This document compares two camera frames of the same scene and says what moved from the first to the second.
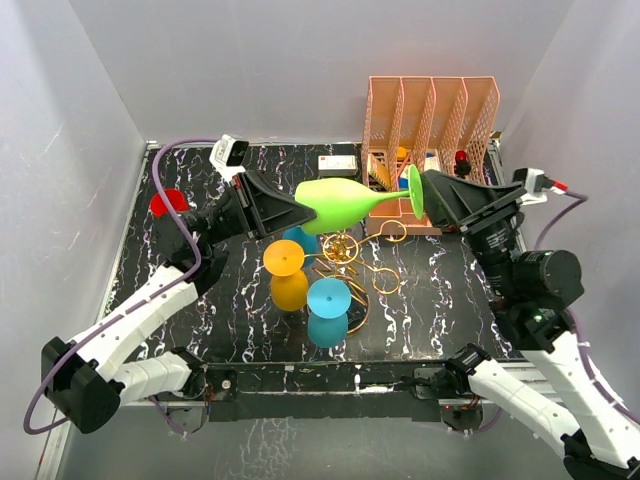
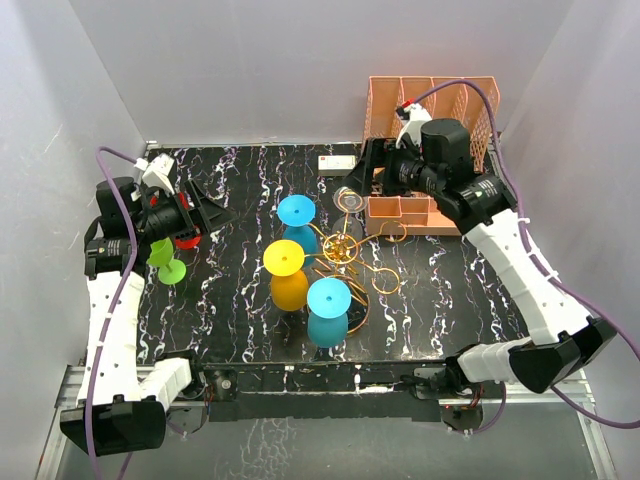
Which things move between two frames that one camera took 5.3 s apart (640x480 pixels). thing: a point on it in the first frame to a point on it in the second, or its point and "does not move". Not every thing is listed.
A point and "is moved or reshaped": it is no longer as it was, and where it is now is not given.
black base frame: [317, 391] does not move
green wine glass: [341, 202] is moved or reshaped
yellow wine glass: [290, 283] does not move
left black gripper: [265, 208] to [205, 213]
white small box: [337, 166] does not move
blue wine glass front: [328, 301] does not move
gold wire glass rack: [340, 251] does not move
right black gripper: [466, 206] to [379, 154]
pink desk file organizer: [436, 123] does not move
